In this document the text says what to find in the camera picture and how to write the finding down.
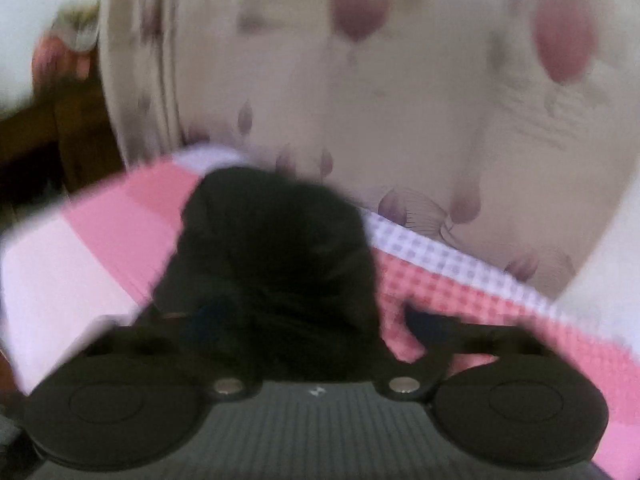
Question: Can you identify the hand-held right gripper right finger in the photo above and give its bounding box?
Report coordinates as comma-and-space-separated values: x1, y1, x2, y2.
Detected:
375, 305, 551, 402

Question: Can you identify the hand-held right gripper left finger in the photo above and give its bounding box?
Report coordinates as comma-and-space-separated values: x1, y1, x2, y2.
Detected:
90, 310, 262, 402

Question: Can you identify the black padded jacket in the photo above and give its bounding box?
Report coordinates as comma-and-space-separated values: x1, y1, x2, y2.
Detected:
150, 166, 396, 383

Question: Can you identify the pink white checked bedsheet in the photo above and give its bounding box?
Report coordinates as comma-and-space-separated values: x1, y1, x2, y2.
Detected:
0, 142, 640, 480

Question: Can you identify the beige leaf print curtain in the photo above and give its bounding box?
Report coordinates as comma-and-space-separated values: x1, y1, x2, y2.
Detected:
97, 0, 640, 301

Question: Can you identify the dark wooden furniture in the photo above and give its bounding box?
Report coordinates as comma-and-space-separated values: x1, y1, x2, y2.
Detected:
0, 77, 126, 233

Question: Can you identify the pink cloth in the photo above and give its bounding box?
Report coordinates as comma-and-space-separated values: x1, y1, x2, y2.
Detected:
31, 35, 96, 93

